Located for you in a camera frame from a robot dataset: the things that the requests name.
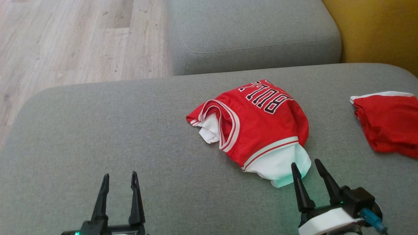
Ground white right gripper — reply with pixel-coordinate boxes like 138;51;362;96
291;159;363;235

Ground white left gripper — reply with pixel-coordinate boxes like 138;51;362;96
60;171;147;235

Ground red and white basketball jersey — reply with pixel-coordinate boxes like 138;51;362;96
186;79;312;188

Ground large grey sofa seat cushion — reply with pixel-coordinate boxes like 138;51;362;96
0;63;418;235

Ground red shorts with white band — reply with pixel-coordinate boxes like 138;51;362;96
350;91;418;159

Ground wide yellow sofa backrest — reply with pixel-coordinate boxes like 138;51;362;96
321;0;418;78

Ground blue-plug black camera cable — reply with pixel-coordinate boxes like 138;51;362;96
360;208;389;234

